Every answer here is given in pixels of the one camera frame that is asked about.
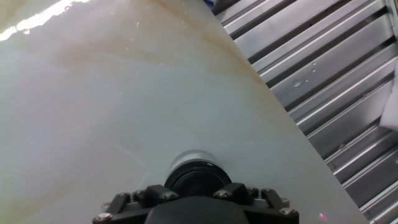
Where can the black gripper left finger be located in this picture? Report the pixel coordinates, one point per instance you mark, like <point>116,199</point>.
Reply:
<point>124,205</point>

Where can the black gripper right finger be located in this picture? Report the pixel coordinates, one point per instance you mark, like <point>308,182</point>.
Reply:
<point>267,205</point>

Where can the clear glass jar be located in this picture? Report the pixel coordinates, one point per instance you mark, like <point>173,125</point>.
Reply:
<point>194,157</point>

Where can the white marble pattern slab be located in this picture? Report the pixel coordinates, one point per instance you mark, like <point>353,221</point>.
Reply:
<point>93,109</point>

